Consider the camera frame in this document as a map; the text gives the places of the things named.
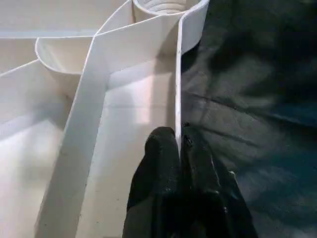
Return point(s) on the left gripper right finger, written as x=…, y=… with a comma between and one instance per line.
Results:
x=208, y=198

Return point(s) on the white plastic stool seat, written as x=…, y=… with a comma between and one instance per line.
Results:
x=62, y=111

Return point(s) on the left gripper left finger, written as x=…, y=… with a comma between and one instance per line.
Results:
x=158, y=186

